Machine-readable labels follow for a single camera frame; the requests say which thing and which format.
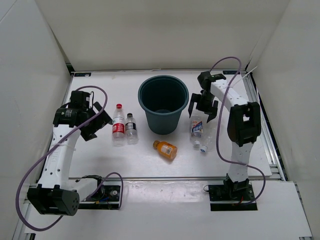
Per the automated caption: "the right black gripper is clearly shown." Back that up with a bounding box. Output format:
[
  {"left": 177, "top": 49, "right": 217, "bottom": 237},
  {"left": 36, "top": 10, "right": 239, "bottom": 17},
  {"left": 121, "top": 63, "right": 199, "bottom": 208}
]
[{"left": 188, "top": 92, "right": 219, "bottom": 123}]

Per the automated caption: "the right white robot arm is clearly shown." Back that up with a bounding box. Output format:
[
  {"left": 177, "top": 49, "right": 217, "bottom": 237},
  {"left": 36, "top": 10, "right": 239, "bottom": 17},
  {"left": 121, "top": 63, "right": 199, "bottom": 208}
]
[{"left": 188, "top": 71, "right": 262, "bottom": 200}]

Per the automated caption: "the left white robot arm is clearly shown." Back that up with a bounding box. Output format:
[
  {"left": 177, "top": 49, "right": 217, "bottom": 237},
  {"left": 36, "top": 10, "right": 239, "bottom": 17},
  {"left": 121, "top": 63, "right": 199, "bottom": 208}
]
[{"left": 27, "top": 91, "right": 112, "bottom": 216}]

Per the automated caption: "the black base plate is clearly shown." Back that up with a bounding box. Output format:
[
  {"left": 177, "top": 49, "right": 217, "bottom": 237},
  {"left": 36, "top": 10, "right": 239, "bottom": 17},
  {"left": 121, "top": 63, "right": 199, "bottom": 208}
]
[
  {"left": 203, "top": 184, "right": 258, "bottom": 212},
  {"left": 78, "top": 185, "right": 122, "bottom": 210}
]

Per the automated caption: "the aluminium front rail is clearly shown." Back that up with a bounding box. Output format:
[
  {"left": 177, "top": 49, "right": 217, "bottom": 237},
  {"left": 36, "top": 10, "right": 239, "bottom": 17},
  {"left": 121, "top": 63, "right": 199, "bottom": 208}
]
[{"left": 66, "top": 176, "right": 228, "bottom": 181}]

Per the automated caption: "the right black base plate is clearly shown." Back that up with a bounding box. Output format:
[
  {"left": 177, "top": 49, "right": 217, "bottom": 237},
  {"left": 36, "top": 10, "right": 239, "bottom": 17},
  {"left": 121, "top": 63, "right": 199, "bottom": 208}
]
[{"left": 203, "top": 184, "right": 258, "bottom": 212}]

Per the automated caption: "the clear unlabeled plastic bottle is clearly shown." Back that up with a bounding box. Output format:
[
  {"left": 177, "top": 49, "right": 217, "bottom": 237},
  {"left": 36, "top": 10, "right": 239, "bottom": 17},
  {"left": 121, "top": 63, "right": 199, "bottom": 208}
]
[{"left": 200, "top": 120, "right": 218, "bottom": 153}]

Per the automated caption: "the dark green plastic bin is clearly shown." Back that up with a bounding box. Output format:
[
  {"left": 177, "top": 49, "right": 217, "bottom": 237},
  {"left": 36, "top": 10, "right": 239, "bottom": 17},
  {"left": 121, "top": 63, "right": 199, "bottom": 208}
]
[{"left": 138, "top": 75, "right": 189, "bottom": 135}]

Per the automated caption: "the red label water bottle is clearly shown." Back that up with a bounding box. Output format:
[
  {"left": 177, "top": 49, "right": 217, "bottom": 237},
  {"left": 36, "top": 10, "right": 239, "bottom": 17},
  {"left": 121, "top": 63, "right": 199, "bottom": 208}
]
[{"left": 112, "top": 103, "right": 125, "bottom": 147}]

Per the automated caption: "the orange juice bottle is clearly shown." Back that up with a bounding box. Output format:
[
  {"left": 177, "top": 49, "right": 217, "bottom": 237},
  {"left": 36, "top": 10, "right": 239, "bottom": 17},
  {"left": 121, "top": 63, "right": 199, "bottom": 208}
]
[{"left": 152, "top": 140, "right": 178, "bottom": 160}]

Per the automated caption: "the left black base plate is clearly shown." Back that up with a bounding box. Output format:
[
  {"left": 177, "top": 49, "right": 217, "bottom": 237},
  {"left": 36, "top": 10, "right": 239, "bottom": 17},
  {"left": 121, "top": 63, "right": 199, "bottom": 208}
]
[{"left": 78, "top": 185, "right": 122, "bottom": 210}]

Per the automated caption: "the black label small bottle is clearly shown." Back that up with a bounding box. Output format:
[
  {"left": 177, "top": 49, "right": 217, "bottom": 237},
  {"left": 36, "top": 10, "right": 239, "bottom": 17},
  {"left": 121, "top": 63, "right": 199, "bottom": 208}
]
[{"left": 125, "top": 113, "right": 139, "bottom": 145}]

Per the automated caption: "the blue label clear bottle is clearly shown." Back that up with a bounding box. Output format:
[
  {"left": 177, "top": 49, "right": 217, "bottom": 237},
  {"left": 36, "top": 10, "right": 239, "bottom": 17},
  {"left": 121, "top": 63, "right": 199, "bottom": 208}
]
[{"left": 190, "top": 115, "right": 204, "bottom": 149}]

